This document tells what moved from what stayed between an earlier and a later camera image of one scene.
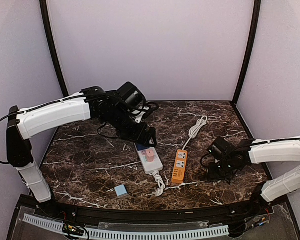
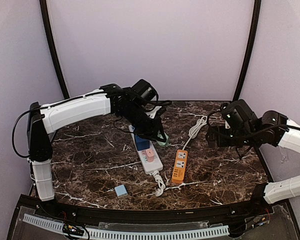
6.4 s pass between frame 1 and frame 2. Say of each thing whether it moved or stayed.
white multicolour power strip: stayed
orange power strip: stayed
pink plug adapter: stayed
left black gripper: moved
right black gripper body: moved
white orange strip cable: stayed
